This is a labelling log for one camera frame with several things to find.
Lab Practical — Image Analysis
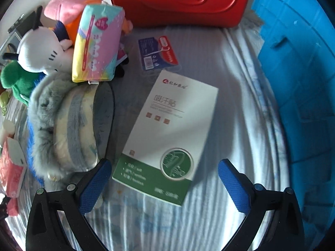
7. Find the blue plastic crate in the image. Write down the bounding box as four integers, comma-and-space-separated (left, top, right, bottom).
251, 0, 335, 243

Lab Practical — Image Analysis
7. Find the green plush toy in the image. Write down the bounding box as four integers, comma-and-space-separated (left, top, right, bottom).
0, 63, 36, 116

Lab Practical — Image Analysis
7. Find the small metal item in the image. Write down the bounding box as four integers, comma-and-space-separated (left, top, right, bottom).
8, 14, 25, 33

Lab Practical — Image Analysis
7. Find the blue striped cloth desktop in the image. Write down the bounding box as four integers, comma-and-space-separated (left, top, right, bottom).
0, 26, 291, 251

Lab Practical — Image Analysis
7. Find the blue red card packet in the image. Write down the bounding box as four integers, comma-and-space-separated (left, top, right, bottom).
138, 35, 181, 71

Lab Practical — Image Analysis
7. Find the pastel tissue packet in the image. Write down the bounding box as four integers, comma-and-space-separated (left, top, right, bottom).
71, 3, 126, 84

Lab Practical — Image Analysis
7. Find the plastic-wrapped pale pack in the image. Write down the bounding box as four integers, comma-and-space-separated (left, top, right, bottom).
54, 87, 100, 170

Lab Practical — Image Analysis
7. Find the white round-headed plush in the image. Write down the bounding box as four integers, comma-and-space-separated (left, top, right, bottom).
4, 5, 74, 75

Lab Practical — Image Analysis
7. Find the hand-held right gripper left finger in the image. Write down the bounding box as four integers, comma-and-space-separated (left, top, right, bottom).
26, 158, 112, 251

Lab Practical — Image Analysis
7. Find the red hard-shell suitcase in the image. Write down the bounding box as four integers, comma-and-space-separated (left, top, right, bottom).
106, 0, 254, 29

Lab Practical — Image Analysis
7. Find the white green box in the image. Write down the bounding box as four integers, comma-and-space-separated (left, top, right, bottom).
112, 69, 219, 207

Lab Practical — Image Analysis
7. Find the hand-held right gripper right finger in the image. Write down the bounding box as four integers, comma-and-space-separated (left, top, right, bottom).
218, 158, 305, 251

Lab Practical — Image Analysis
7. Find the grey furry plush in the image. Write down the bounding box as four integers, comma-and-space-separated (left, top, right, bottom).
27, 72, 116, 189

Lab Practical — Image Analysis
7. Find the pink pig plush orange dress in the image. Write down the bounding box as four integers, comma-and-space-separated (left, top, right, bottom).
43, 0, 134, 78

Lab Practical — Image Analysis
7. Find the pink tissue packet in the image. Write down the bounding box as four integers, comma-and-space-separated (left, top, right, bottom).
0, 137, 28, 198

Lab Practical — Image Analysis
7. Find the black gift box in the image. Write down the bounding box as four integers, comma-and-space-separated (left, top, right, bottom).
0, 12, 37, 63

